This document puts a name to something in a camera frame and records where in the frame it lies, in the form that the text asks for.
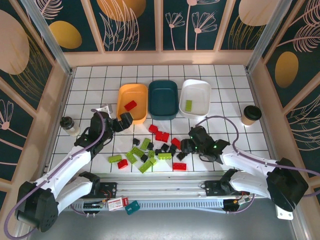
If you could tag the orange plastic container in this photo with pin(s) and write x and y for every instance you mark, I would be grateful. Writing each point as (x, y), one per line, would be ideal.
(140, 100)

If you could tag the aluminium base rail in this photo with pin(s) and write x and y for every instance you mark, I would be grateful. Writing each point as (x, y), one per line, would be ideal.
(162, 186)

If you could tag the teal plastic container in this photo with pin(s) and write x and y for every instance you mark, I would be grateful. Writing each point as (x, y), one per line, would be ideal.
(162, 100)

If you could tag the white plastic container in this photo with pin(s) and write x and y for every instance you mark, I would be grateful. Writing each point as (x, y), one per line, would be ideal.
(200, 100)

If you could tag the white mounting plate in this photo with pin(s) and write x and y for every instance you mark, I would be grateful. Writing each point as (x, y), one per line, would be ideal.
(283, 213)

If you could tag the aluminium frame post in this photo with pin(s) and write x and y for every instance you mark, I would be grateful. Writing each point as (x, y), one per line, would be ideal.
(47, 32)
(265, 37)

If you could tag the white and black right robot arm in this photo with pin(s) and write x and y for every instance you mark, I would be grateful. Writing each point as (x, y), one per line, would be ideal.
(245, 162)

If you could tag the red lego brick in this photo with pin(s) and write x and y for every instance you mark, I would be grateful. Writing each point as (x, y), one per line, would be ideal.
(162, 136)
(130, 105)
(176, 143)
(153, 128)
(179, 166)
(122, 164)

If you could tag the red and white small box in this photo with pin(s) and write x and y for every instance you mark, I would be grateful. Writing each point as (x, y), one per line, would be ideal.
(116, 203)

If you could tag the paper coffee cup black lid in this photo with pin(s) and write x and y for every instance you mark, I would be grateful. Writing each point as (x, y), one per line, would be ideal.
(251, 115)

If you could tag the aluminium side rail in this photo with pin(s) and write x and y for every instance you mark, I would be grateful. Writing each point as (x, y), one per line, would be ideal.
(265, 120)
(58, 120)

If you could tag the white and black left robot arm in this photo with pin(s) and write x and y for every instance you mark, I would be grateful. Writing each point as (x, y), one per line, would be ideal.
(67, 162)

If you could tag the small bottle with black cap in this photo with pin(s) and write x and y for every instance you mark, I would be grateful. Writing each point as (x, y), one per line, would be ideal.
(70, 126)

